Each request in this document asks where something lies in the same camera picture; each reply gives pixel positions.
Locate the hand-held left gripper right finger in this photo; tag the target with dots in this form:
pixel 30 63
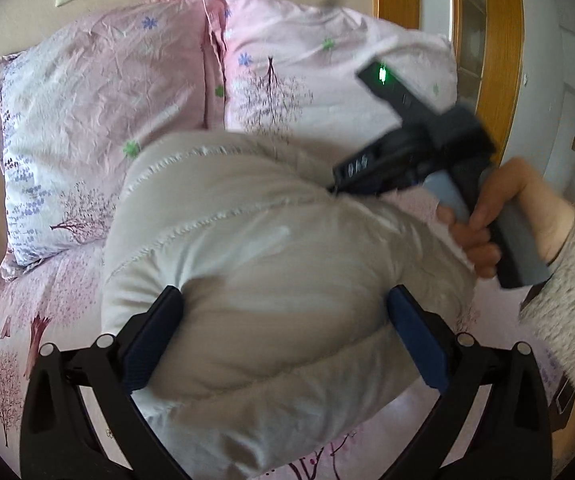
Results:
pixel 417 340

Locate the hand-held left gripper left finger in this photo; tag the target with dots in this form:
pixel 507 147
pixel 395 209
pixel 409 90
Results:
pixel 152 340

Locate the white puffer jacket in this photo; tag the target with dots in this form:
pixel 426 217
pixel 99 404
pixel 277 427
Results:
pixel 267 260

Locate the person's right hand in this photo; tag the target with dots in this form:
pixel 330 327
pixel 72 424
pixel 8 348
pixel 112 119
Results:
pixel 527 195

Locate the pink tree-print bed sheet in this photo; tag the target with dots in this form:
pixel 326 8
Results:
pixel 17 320

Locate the pink tree-print pillow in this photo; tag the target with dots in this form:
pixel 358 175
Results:
pixel 92 110
pixel 307 70

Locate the wooden door frame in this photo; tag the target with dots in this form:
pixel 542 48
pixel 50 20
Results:
pixel 502 35

